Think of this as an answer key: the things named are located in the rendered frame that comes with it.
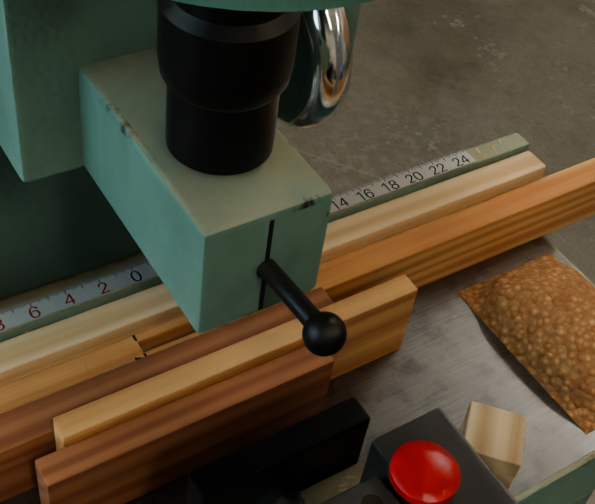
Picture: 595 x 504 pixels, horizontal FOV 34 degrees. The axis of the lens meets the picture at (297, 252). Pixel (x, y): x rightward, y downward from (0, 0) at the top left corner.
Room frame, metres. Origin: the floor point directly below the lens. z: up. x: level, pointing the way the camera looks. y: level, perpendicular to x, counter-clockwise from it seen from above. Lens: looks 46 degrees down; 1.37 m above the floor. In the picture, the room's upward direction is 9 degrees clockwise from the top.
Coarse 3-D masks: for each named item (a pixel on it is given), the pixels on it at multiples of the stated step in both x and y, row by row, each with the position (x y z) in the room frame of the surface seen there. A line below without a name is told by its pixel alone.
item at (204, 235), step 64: (128, 64) 0.41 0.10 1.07; (128, 128) 0.36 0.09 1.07; (128, 192) 0.35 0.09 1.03; (192, 192) 0.32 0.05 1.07; (256, 192) 0.33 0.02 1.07; (320, 192) 0.33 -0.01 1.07; (192, 256) 0.30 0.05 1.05; (256, 256) 0.31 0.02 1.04; (320, 256) 0.34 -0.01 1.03; (192, 320) 0.30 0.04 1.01
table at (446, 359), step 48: (432, 288) 0.45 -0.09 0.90; (432, 336) 0.40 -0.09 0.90; (480, 336) 0.41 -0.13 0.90; (336, 384) 0.35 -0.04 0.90; (384, 384) 0.36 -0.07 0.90; (432, 384) 0.37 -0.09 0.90; (480, 384) 0.37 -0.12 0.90; (528, 384) 0.38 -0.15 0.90; (384, 432) 0.33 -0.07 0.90; (528, 432) 0.34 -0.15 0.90; (576, 432) 0.35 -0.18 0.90; (528, 480) 0.31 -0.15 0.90; (576, 480) 0.33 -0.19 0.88
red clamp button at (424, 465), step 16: (400, 448) 0.23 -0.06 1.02; (416, 448) 0.23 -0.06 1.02; (432, 448) 0.24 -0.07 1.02; (400, 464) 0.23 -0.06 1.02; (416, 464) 0.23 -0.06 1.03; (432, 464) 0.23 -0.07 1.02; (448, 464) 0.23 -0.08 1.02; (400, 480) 0.22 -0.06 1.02; (416, 480) 0.22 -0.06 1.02; (432, 480) 0.22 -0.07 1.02; (448, 480) 0.22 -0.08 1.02; (416, 496) 0.21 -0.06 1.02; (432, 496) 0.21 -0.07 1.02; (448, 496) 0.22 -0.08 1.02
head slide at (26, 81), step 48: (0, 0) 0.38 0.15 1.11; (48, 0) 0.39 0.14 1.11; (96, 0) 0.40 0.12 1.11; (144, 0) 0.42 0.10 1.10; (0, 48) 0.38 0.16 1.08; (48, 48) 0.39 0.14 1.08; (96, 48) 0.40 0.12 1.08; (144, 48) 0.42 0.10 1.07; (0, 96) 0.39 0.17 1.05; (48, 96) 0.39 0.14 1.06; (0, 144) 0.40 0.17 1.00; (48, 144) 0.39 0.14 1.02
